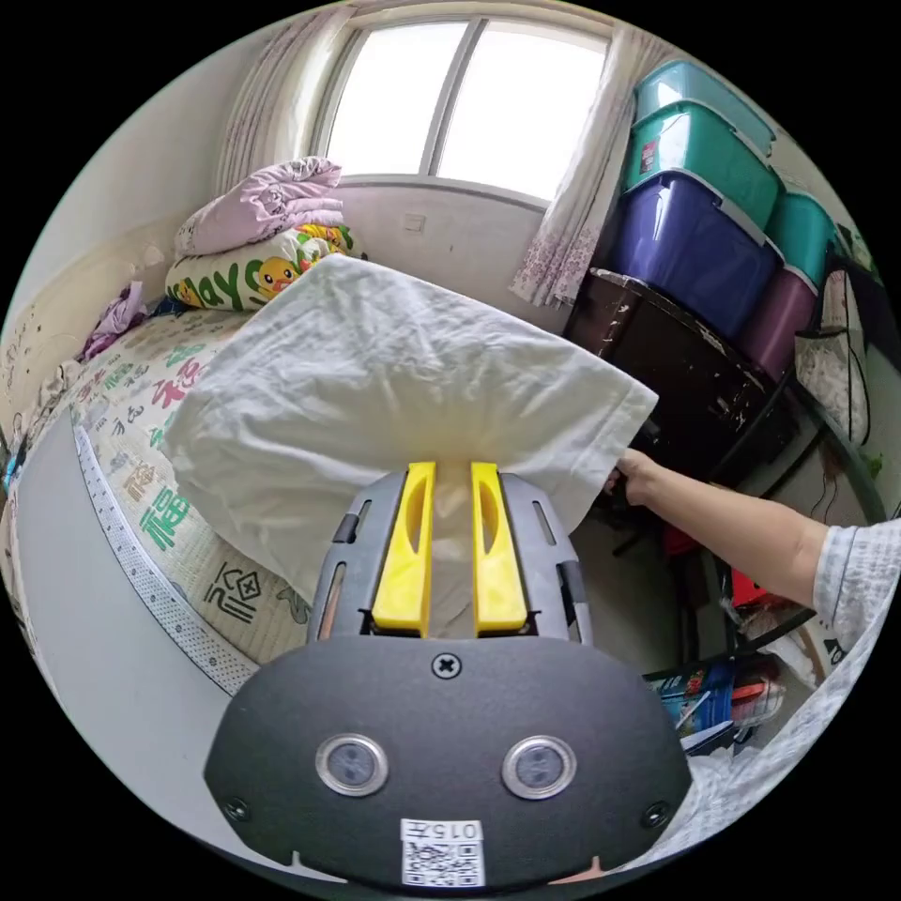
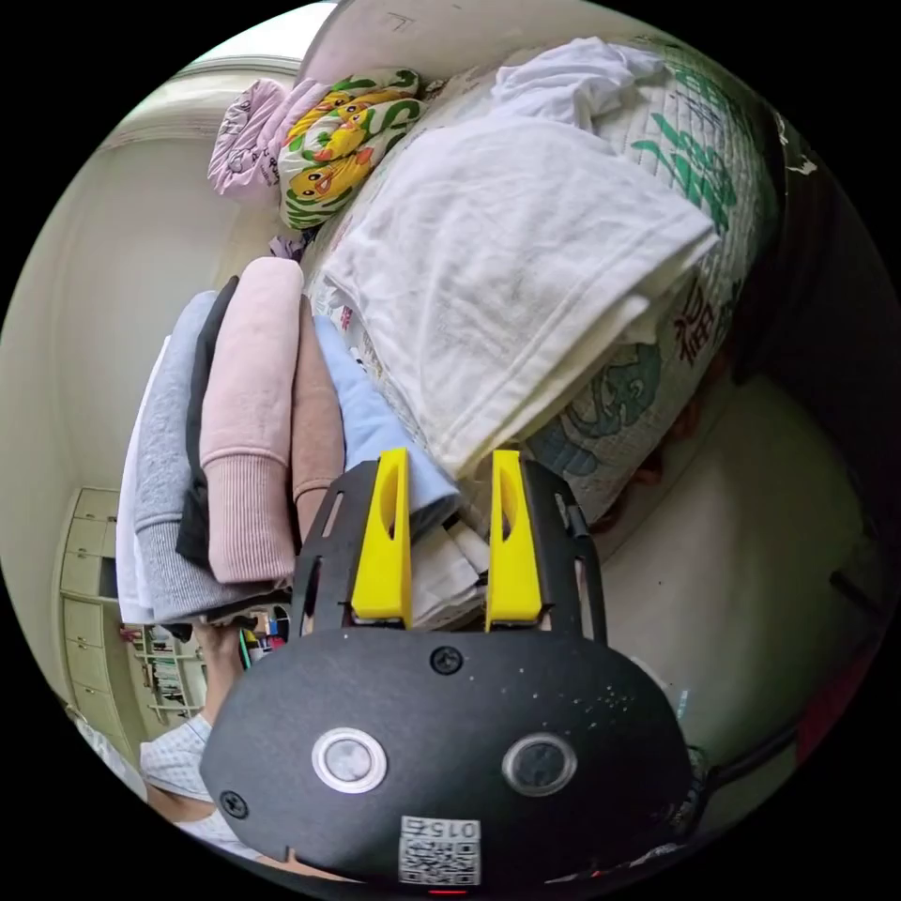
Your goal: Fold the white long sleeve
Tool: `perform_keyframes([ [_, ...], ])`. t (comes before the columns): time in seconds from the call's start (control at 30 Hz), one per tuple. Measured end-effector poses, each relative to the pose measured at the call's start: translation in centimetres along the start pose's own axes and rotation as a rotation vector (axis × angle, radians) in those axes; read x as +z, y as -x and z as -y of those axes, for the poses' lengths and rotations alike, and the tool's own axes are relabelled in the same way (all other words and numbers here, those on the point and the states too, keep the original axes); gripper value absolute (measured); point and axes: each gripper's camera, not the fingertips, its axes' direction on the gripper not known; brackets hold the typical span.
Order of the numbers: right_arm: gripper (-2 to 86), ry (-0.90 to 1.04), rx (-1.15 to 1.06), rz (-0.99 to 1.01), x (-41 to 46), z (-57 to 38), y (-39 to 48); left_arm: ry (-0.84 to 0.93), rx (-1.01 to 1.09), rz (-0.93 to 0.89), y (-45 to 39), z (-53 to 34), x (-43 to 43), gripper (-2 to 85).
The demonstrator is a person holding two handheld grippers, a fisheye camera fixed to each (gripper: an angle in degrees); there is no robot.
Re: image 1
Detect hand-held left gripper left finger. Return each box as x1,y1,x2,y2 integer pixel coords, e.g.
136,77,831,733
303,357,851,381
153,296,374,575
371,461,437,640

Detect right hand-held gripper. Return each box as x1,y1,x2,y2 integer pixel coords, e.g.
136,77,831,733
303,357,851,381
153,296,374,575
602,419,665,519

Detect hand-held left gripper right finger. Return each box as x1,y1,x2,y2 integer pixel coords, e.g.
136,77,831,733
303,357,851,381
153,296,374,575
470,461,529,640

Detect white long sleeve shirt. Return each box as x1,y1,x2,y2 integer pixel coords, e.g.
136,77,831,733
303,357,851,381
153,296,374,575
160,252,660,601

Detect person's right forearm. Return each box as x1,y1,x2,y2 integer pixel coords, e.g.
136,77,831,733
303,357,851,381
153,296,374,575
654,463,832,615

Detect person's right hand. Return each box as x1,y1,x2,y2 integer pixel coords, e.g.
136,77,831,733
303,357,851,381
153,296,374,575
615,449,668,510

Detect dark brown cupboard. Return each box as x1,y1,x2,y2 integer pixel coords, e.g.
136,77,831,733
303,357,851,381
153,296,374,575
561,267,800,488

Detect purple storage bin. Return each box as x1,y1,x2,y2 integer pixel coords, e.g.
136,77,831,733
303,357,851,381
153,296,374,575
737,266,822,383

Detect large blue storage bin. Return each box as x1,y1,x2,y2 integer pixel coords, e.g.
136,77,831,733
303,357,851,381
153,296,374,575
610,171,784,341

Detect clear bag with black trim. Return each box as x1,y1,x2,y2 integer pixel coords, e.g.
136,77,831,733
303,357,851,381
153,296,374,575
793,266,876,446

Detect person's body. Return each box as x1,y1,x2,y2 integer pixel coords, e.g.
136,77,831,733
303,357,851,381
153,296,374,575
633,517,901,874

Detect small teal storage bin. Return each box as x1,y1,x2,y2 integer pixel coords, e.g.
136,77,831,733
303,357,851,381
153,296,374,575
765,190,840,285

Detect white flowered curtain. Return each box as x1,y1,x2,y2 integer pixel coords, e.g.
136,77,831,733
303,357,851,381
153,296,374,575
213,5,369,206
509,26,660,309

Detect teal storage bin with label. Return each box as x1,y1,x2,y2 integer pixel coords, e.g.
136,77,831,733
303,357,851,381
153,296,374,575
621,100,786,228

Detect bed with printed mat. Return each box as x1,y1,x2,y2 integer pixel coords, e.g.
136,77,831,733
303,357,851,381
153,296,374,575
12,294,319,705

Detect folded duck print quilt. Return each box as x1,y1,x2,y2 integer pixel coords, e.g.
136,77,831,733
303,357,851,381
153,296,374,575
164,223,369,313

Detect folded pink quilt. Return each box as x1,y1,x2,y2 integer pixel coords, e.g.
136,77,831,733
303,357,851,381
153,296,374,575
174,156,346,259

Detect pile of clothes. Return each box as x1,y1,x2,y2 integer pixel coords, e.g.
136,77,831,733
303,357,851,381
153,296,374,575
75,280,150,364

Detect window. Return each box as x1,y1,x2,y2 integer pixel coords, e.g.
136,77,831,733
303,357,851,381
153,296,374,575
309,12,615,210

